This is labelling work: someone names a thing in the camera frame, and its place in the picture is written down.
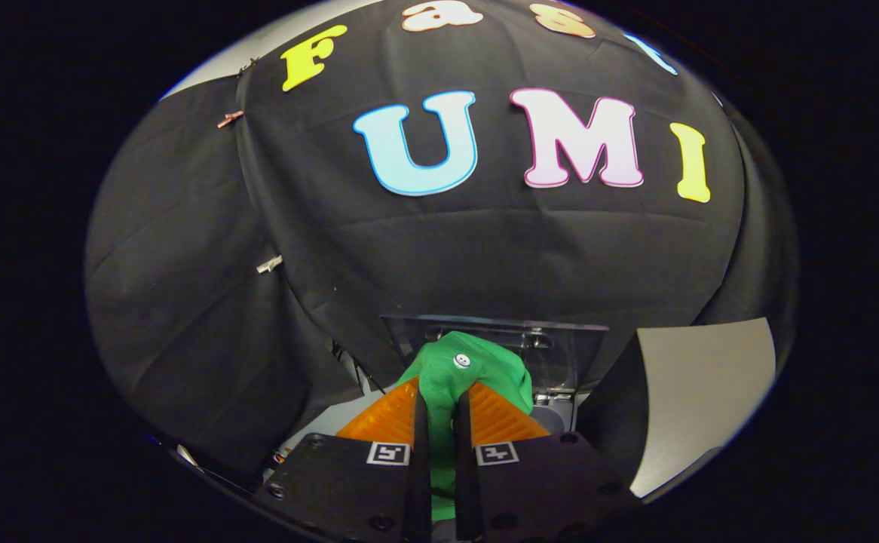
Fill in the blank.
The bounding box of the black backdrop cloth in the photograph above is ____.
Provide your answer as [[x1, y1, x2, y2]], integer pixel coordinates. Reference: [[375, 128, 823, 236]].
[[84, 0, 798, 491]]

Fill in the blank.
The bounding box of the grey washing machine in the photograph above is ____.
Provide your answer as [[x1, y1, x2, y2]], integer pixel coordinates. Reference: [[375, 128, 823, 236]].
[[270, 315, 610, 483]]

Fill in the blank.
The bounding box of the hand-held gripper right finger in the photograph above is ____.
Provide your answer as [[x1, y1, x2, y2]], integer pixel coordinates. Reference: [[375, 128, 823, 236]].
[[455, 381, 640, 543]]

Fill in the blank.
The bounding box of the green polo shirt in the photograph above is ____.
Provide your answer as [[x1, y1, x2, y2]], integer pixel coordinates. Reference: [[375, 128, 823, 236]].
[[397, 330, 534, 521]]

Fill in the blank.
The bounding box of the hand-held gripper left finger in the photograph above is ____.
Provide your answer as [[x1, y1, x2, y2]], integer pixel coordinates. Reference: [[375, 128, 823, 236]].
[[255, 377, 433, 543]]

